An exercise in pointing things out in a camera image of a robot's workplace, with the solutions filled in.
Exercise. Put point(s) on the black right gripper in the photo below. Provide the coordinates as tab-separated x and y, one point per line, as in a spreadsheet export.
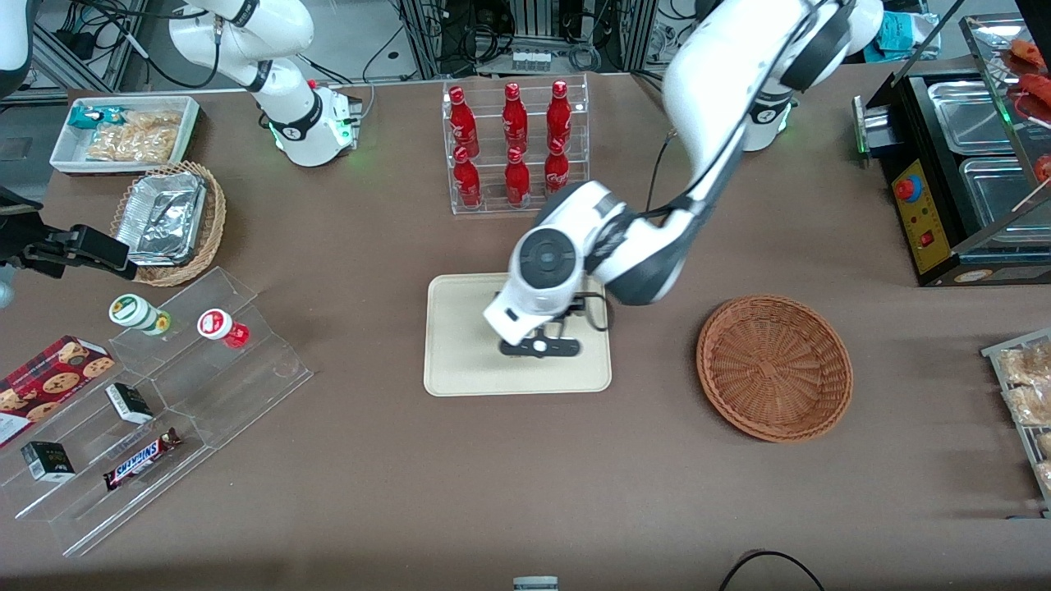
39	249

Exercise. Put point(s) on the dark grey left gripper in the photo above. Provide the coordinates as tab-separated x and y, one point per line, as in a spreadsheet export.
576	306

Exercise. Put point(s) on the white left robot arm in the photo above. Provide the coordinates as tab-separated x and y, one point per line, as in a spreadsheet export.
722	82

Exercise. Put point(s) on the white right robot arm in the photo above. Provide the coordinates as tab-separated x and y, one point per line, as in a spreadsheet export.
279	49

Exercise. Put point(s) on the cream rectangular plastic tray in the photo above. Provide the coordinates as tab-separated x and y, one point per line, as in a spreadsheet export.
460	361

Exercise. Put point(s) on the light wicker basket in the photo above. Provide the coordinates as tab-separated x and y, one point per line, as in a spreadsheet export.
212	234

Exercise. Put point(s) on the brown round wicker basket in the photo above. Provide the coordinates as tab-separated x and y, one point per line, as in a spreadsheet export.
772	369

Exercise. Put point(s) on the grey pastry rack tray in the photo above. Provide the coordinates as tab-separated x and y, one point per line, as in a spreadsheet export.
998	355

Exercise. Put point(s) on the green sunflower lidded jar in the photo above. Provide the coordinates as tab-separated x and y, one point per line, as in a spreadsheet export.
131	310

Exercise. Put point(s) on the stack of foil containers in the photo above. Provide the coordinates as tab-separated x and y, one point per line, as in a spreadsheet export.
160	217

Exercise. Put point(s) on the white rectangular snack bin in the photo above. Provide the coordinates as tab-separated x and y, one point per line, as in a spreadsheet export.
70	152

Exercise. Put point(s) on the clear bags of crackers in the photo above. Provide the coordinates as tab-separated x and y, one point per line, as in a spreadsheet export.
135	141

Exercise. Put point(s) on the red lidded small jar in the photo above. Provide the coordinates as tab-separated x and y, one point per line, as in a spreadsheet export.
215	323

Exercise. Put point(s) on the teal snack packet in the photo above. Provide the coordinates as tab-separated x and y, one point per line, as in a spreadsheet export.
94	117

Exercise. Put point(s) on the red tartan cookie box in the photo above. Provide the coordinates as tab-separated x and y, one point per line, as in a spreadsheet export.
41	386

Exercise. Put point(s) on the clear acrylic bottle rack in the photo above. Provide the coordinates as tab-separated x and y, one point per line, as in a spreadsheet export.
493	205

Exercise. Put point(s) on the small black box white label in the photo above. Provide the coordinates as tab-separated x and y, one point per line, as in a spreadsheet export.
129	403

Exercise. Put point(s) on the red cola bottle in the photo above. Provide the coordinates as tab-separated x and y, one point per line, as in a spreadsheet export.
517	180
468	182
559	116
462	123
515	121
557	172

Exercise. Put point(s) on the clear acrylic stepped shelf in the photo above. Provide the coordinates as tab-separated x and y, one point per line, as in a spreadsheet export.
246	386

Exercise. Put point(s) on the Snickers chocolate bar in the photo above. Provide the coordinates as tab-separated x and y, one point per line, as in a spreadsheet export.
141	460

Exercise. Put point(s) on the black box with face print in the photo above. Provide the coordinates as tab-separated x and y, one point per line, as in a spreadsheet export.
48	461

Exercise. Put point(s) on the grey white device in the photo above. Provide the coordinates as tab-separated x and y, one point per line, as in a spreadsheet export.
535	584

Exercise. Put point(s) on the black food warmer machine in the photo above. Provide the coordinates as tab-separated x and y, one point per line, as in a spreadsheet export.
920	222

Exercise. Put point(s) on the teal plastic bag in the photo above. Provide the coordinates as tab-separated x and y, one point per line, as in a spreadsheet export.
903	37

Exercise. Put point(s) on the steel warmer pan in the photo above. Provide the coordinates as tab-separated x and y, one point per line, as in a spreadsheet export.
998	193
973	115

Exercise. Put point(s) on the wrapped pastry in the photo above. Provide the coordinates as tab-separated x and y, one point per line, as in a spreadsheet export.
1028	365
1031	405

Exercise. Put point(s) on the red sausage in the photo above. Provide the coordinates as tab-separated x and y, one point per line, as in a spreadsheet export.
1026	54
1037	86

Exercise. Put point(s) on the aluminium equipment frame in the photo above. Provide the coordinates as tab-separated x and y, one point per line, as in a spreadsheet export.
415	33

